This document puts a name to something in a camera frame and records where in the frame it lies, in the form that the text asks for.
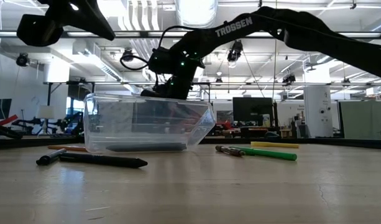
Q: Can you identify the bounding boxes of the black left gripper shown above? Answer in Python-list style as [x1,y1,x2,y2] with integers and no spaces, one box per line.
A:
[16,0,116,47]

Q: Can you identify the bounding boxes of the clear plastic supply box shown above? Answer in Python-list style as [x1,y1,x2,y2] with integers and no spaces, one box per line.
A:
[83,92,216,155]

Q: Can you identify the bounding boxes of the short brown pen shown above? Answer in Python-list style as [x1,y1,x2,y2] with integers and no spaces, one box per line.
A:
[214,144,246,157]

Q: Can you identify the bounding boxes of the long black pen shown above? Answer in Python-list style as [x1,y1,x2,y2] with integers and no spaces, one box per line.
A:
[58,152,149,169]

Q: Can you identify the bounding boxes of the yellow highlighter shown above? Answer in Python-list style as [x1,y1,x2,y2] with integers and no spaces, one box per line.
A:
[250,141,300,149]

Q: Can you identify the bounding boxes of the green marker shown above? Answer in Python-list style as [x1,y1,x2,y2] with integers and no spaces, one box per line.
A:
[230,145,298,162]

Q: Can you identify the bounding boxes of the orange pencil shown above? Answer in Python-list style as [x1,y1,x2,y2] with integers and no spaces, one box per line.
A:
[47,144,88,153]

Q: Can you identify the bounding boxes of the black marker grey cap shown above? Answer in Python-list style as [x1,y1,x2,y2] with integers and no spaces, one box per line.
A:
[35,147,68,166]

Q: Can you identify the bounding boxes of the black overhead crossbar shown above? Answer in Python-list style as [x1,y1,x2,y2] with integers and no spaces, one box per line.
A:
[0,30,381,39]

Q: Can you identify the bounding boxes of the black ceiling spotlight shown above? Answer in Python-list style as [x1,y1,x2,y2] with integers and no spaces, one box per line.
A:
[16,52,31,68]
[227,40,244,63]
[121,48,135,63]

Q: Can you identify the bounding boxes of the black monitor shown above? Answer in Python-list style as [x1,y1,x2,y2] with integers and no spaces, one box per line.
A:
[232,96,274,128]

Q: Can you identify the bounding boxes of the white shade table lamp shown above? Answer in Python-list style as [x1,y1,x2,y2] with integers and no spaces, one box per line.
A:
[37,105,55,135]

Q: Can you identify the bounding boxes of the red bar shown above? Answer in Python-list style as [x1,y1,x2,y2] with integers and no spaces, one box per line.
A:
[0,114,19,128]

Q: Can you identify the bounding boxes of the white pillar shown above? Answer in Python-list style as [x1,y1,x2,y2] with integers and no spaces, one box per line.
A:
[303,85,333,138]

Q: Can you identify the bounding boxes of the green partition panel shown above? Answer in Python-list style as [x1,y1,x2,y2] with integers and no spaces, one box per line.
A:
[338,100,381,140]

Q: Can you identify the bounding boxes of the dark wall screen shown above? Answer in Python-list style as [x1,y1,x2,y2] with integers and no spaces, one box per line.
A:
[0,98,12,121]

